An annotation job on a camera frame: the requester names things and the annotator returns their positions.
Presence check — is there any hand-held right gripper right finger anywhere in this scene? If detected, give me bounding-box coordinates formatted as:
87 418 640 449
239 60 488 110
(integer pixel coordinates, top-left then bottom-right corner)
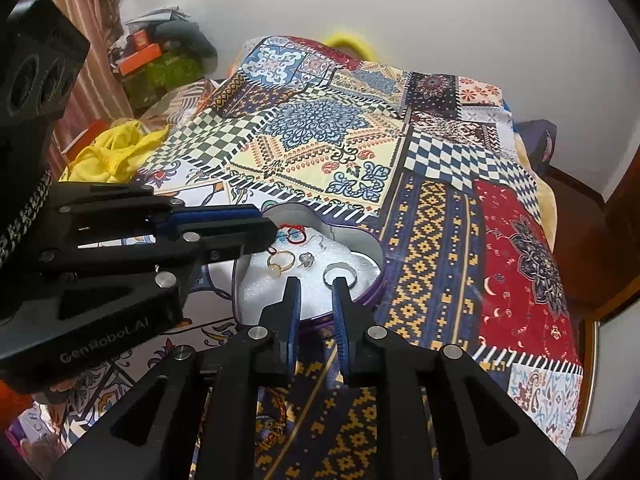
330 276 581 480

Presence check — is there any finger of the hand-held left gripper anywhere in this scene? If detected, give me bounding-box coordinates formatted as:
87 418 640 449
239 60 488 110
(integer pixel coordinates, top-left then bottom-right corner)
46 182 265 250
35 219 279 328

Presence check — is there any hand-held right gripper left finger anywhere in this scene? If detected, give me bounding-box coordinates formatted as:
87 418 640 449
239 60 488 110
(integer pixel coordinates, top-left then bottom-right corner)
47 276 303 480

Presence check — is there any heart-shaped metal tin box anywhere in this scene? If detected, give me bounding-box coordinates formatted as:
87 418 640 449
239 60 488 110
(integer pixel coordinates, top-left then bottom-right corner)
231 202 386 331

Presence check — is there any white foam pad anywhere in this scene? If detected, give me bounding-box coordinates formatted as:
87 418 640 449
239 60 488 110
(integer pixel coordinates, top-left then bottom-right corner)
239 225 382 318

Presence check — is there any striped brown curtain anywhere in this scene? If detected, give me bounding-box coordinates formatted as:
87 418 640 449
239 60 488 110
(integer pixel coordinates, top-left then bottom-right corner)
30 0 135 171

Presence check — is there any orange flat box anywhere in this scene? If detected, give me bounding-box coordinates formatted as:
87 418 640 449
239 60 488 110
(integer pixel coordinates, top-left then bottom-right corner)
62 120 109 161

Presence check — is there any orange cardboard box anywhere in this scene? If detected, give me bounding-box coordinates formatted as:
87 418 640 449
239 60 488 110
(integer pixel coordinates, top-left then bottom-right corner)
117 42 164 76

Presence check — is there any yellow cloth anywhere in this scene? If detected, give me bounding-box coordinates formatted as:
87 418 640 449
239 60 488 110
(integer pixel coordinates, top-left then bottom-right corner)
59 119 171 184

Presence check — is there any patchwork printed bedspread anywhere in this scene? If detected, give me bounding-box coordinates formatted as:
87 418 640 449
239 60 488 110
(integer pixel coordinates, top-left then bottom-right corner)
15 35 586 480

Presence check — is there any green cloth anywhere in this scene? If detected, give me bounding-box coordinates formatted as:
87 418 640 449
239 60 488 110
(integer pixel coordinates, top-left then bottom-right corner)
122 52 206 111

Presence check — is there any dark grey bag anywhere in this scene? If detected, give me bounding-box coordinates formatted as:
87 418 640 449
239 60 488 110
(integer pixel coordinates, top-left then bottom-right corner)
155 20 219 68

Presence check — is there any yellow plastic hoop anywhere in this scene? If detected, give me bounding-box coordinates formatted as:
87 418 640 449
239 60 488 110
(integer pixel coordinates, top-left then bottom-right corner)
324 31 376 62

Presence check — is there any yellow blanket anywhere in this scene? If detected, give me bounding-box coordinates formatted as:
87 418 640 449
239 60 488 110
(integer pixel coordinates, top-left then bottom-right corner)
515 135 559 252

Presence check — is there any dark blue pillow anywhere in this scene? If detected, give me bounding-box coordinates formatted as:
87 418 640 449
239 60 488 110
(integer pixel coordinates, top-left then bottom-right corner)
515 119 558 171

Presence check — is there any gold ring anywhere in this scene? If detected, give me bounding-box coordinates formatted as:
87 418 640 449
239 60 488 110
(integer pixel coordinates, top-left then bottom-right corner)
266 250 297 279

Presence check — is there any red bead bracelet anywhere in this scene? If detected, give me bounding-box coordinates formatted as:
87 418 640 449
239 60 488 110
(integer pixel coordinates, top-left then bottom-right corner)
276 223 309 246

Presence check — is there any wooden bed frame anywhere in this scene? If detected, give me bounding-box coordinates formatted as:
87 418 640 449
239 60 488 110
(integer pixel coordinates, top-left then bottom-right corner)
540 150 640 436

